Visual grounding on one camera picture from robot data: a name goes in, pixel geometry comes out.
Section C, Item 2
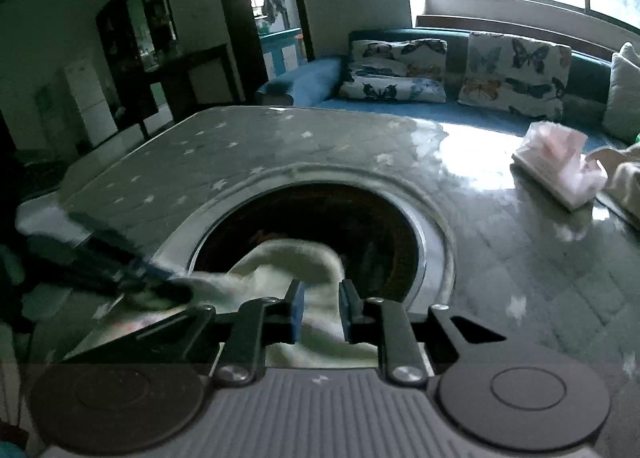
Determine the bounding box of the butterfly cushion right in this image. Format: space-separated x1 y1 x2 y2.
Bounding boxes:
458 32 572 121

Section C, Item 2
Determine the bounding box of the white refrigerator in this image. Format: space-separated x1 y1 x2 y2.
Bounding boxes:
64 58 117 147

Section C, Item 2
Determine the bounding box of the cream cloth on table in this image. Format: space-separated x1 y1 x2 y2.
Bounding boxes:
586 143 640 230

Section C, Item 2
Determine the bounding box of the butterfly cushion left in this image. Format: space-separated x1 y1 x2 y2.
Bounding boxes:
340 38 448 103

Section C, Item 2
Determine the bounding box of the colourful patterned children's garment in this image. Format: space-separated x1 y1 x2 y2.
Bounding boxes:
67 239 378 368

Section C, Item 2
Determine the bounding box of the white pillow on sofa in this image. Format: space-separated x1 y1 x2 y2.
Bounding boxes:
602 42 640 144

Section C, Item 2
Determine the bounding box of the butterfly cushion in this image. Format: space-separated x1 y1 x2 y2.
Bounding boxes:
340 38 448 103
458 32 572 121

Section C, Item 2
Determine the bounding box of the dark wooden cabinet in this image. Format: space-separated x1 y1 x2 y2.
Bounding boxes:
96 0 241 139

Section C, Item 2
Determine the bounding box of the pink white tissue pack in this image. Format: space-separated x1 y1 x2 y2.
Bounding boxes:
512 121 608 211

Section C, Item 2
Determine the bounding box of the blue sofa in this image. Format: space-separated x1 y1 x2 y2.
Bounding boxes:
256 28 639 148

